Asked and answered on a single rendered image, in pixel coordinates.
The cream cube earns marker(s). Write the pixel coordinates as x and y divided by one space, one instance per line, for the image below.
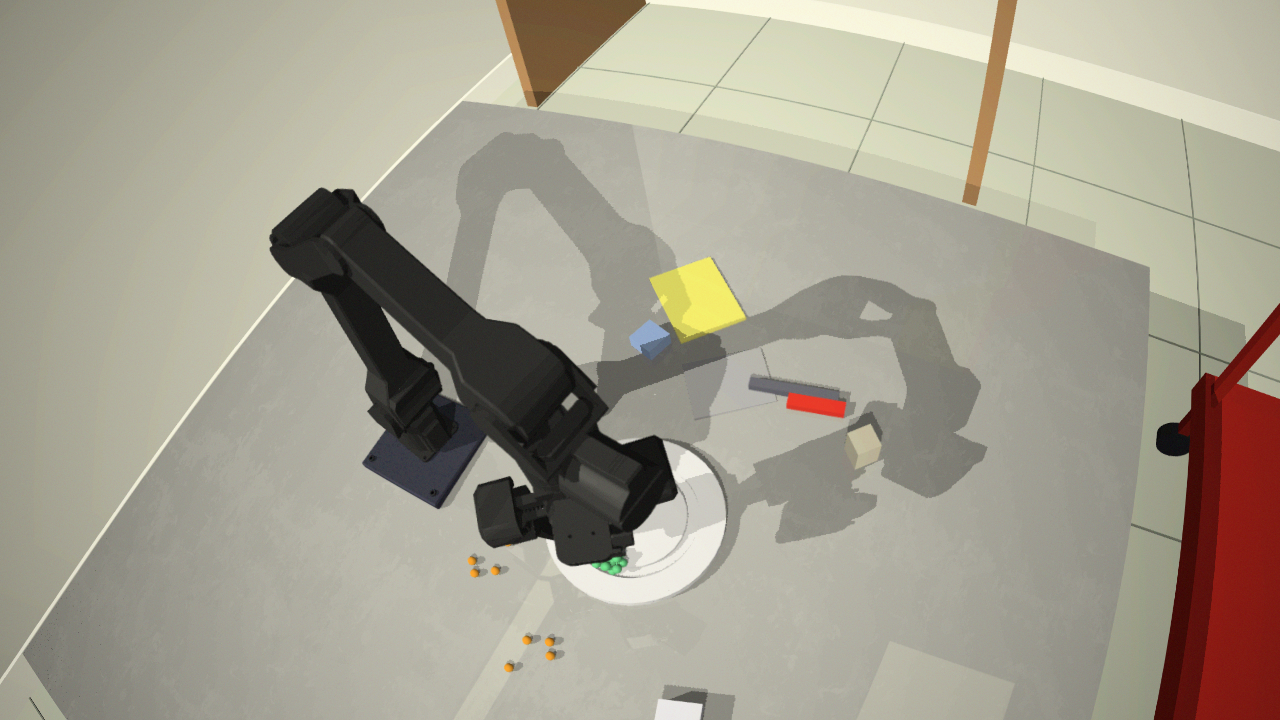
862 446

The light blue cube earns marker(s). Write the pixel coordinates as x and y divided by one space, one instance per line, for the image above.
650 339

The white round board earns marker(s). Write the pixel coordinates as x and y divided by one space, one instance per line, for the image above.
673 548

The yellow flat rectangular board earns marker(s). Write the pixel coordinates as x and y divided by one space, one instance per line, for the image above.
697 299

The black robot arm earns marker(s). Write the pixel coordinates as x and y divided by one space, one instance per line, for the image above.
513 383

